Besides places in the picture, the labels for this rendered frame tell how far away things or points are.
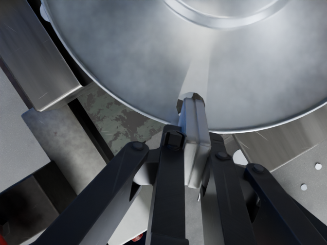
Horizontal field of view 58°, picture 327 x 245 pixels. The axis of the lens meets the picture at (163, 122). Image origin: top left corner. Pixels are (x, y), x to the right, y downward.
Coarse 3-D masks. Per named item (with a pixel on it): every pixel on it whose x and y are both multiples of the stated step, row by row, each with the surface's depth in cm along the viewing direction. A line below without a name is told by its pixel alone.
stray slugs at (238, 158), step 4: (40, 8) 29; (40, 12) 29; (44, 12) 29; (44, 16) 29; (48, 20) 30; (188, 92) 36; (192, 92) 36; (184, 96) 36; (188, 96) 36; (236, 152) 37; (240, 152) 37; (236, 156) 37; (240, 156) 37; (236, 160) 37; (240, 160) 37; (244, 160) 37; (244, 164) 38
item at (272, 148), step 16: (320, 112) 24; (272, 128) 24; (288, 128) 24; (304, 128) 24; (320, 128) 24; (240, 144) 24; (256, 144) 24; (272, 144) 24; (288, 144) 24; (304, 144) 24; (256, 160) 24; (272, 160) 24; (288, 160) 24
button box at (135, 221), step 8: (144, 192) 44; (136, 200) 40; (144, 200) 42; (136, 208) 40; (144, 208) 41; (128, 216) 40; (136, 216) 40; (144, 216) 40; (120, 224) 40; (128, 224) 40; (136, 224) 40; (144, 224) 40; (120, 232) 40; (128, 232) 40; (136, 232) 40; (112, 240) 41; (120, 240) 41; (128, 240) 41
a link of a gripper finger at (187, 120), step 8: (184, 104) 21; (192, 104) 21; (184, 112) 20; (192, 112) 19; (184, 120) 18; (192, 120) 18; (184, 128) 17; (192, 128) 17; (192, 136) 16; (192, 144) 16; (184, 152) 16; (192, 152) 16; (184, 160) 16; (192, 160) 16; (184, 168) 16; (184, 176) 17
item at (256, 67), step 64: (64, 0) 22; (128, 0) 22; (192, 0) 22; (256, 0) 22; (320, 0) 22; (128, 64) 23; (192, 64) 23; (256, 64) 23; (320, 64) 23; (256, 128) 23
